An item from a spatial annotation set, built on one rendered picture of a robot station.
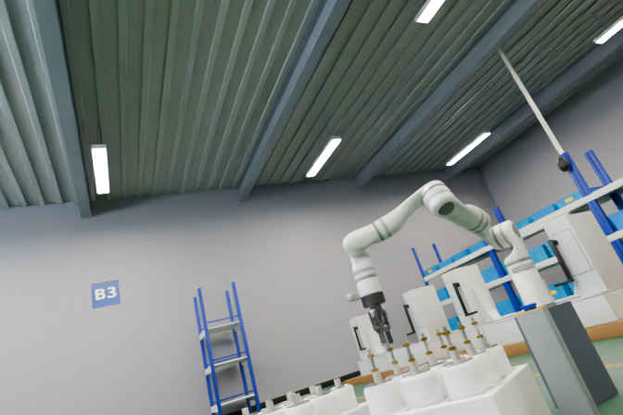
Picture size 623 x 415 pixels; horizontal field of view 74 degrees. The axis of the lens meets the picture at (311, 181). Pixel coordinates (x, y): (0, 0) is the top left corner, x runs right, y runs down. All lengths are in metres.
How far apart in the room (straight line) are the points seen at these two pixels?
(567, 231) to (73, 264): 6.86
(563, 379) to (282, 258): 7.19
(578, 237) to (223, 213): 6.30
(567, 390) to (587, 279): 2.20
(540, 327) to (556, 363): 0.09
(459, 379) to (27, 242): 7.47
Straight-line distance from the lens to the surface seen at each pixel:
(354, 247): 1.37
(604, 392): 1.74
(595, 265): 3.41
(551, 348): 1.28
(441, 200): 1.37
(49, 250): 7.96
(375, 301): 1.35
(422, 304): 4.79
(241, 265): 7.95
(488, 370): 1.25
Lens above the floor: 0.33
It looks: 23 degrees up
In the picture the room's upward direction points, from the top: 17 degrees counter-clockwise
